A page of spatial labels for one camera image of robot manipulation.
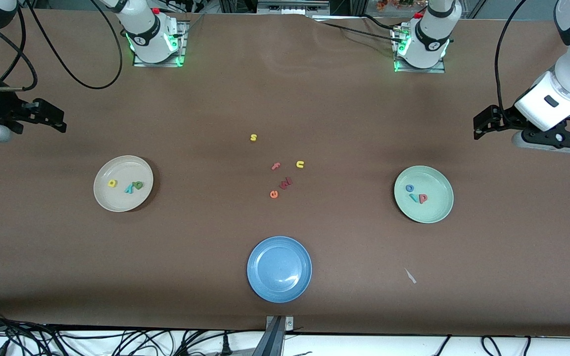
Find black looped floor cable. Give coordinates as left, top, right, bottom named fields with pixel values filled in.
left=480, top=335, right=533, bottom=356

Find beige brown plate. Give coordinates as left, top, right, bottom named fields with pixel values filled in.
left=93, top=155, right=154, bottom=213

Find orange flowers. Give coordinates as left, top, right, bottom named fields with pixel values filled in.
left=377, top=0, right=427, bottom=11

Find silver device box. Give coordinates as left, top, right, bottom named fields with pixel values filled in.
left=257, top=0, right=331, bottom=15

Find black cable on table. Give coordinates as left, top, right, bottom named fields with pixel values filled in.
left=315, top=14, right=407, bottom=45

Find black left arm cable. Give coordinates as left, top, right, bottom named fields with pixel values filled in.
left=494, top=0, right=530, bottom=112

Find green plate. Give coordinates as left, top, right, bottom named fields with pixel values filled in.
left=394, top=165, right=454, bottom=224

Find silver metal bracket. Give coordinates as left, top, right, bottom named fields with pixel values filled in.
left=266, top=316, right=294, bottom=332

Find brown table cover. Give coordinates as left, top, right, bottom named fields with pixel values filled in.
left=0, top=9, right=570, bottom=338

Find dark aluminium profile beam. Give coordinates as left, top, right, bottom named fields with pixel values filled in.
left=251, top=316, right=285, bottom=356

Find blue plate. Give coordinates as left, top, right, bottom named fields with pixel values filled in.
left=246, top=236, right=313, bottom=303

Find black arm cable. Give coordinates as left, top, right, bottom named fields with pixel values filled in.
left=0, top=0, right=123, bottom=90
left=494, top=0, right=530, bottom=112

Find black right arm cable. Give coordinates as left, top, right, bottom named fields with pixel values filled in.
left=0, top=0, right=123, bottom=90

